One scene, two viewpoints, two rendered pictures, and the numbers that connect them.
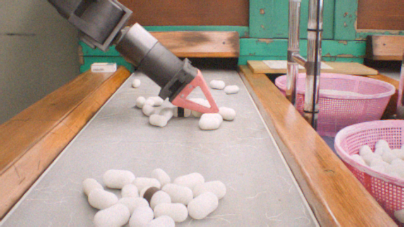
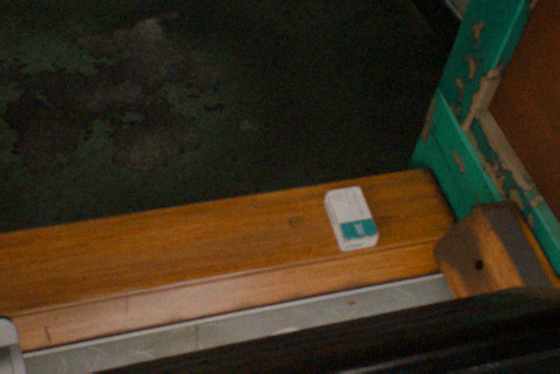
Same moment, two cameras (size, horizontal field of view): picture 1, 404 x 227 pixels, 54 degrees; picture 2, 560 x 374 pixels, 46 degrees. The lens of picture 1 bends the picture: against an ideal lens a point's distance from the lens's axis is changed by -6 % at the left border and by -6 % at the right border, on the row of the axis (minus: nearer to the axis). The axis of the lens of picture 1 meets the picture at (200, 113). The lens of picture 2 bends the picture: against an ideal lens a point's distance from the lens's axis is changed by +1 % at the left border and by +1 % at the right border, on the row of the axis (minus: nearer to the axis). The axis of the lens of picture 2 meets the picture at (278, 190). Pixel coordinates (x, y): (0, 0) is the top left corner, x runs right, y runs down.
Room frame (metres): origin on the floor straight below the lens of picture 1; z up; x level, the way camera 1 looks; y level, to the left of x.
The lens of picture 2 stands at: (0.89, -0.08, 1.29)
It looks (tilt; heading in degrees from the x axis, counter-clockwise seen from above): 52 degrees down; 71
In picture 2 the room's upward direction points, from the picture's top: 7 degrees clockwise
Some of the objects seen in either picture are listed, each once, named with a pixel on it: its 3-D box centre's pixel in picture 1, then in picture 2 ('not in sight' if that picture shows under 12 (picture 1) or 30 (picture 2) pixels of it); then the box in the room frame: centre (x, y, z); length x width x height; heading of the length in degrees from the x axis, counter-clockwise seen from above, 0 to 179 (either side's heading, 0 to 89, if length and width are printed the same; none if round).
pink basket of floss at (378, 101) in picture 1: (332, 103); not in sight; (0.90, -0.30, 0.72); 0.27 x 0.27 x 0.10
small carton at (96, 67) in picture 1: (103, 67); (350, 218); (1.09, 0.25, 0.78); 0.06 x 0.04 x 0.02; 90
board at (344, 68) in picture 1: (309, 67); not in sight; (1.12, -0.30, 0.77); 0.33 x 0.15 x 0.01; 90
